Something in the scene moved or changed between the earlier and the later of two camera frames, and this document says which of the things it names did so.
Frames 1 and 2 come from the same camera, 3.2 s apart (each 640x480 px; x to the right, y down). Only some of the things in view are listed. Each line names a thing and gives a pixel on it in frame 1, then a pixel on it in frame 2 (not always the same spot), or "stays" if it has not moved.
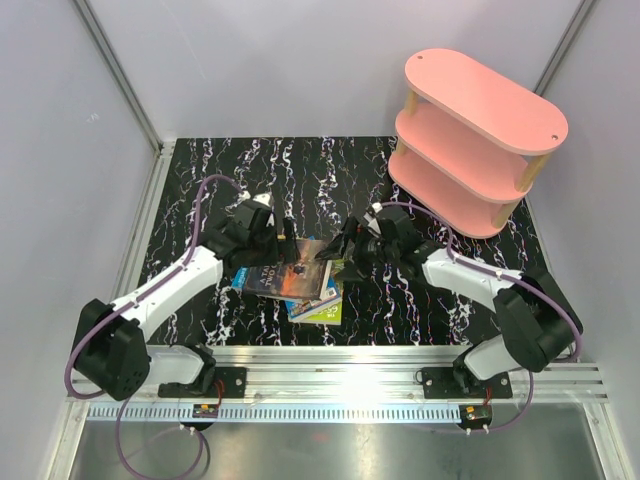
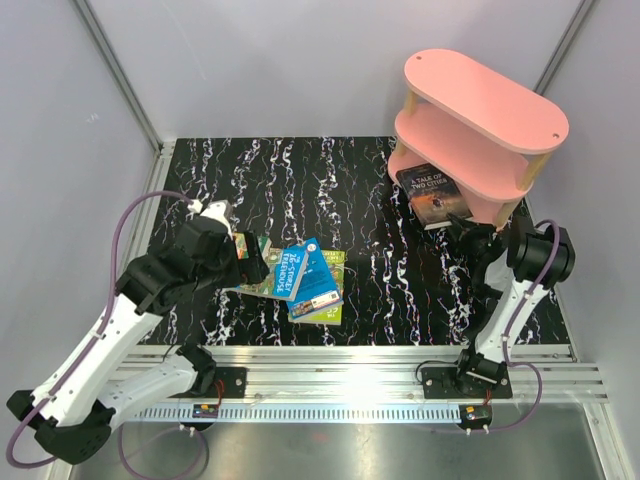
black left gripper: x=274 y=256 to x=243 y=271
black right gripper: x=336 y=249 to x=469 y=230
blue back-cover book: x=331 y=293 stays
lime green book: x=329 y=315 stays
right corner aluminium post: x=562 y=47 stays
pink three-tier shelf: x=474 y=142 stays
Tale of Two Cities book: x=301 y=277 to x=432 y=196
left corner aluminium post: x=121 y=77 stays
